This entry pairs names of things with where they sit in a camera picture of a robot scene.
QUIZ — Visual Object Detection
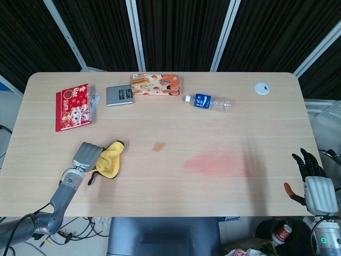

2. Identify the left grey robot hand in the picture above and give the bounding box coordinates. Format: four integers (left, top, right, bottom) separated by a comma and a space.
72, 142, 106, 186

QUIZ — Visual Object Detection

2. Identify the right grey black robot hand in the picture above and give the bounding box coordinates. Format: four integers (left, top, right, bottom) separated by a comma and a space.
283, 148, 339, 216

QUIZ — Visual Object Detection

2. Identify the yellow microfibre cloth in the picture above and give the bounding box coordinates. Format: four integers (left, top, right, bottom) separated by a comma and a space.
92, 140, 125, 179

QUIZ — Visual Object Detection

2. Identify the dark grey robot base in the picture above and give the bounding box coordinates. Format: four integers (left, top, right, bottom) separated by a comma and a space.
106, 217, 222, 256

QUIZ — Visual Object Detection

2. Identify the red spiral calendar notebook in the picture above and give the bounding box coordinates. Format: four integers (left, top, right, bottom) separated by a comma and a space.
55, 83, 94, 132

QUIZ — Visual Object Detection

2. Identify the clear plastic packet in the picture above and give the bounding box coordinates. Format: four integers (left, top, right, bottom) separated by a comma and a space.
90, 92, 102, 115

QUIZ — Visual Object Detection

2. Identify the red white instant noodle cup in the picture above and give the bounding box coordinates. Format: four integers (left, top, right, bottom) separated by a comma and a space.
273, 223, 293, 245

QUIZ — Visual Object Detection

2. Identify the black bag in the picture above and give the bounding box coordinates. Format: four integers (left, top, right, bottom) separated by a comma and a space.
256, 218, 318, 256

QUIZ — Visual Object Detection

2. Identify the grey metal card case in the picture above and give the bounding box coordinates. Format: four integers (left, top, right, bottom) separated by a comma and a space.
106, 84, 135, 107

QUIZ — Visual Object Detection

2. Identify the white red plastic bag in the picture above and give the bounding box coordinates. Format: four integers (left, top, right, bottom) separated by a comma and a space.
225, 247, 270, 256

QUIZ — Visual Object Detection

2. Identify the orange snack box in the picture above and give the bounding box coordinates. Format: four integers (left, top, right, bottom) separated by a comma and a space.
131, 74, 184, 97

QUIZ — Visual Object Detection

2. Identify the clear bottle blue label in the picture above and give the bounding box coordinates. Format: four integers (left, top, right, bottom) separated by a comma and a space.
185, 93, 236, 111

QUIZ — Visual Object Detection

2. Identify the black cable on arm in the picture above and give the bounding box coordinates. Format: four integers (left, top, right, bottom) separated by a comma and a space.
0, 203, 51, 256

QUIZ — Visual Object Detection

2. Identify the white round cable grommet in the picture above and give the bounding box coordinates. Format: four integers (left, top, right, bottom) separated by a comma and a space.
254, 82, 271, 94

